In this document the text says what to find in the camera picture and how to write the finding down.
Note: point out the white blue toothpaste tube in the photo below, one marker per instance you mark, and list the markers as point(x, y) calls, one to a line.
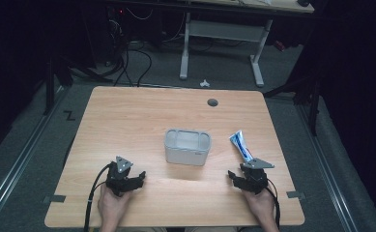
point(239, 143)

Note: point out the white desk frame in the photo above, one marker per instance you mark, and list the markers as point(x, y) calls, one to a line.
point(222, 31)

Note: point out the metal floor rail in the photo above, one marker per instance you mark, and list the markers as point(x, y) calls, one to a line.
point(329, 174)
point(18, 167)

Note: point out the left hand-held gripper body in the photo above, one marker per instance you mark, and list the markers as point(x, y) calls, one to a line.
point(118, 180)

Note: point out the small white floor object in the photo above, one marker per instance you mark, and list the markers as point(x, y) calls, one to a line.
point(204, 83)

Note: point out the black metal stand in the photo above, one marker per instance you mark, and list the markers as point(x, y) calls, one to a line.
point(49, 87)
point(314, 103)

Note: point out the person's left hand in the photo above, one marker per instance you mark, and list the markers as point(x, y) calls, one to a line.
point(111, 208)

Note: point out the grey tape piece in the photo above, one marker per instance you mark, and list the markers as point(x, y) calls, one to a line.
point(55, 198)
point(295, 194)

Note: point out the person's right hand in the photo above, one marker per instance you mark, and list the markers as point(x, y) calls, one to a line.
point(263, 206)

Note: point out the grey plastic holder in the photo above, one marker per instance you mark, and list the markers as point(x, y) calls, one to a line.
point(185, 156)

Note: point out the small red object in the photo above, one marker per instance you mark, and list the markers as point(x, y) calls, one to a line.
point(279, 45)

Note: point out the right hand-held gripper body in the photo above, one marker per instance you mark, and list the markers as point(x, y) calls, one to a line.
point(255, 179)

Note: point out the dark computer tower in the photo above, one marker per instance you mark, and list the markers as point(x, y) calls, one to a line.
point(116, 35)

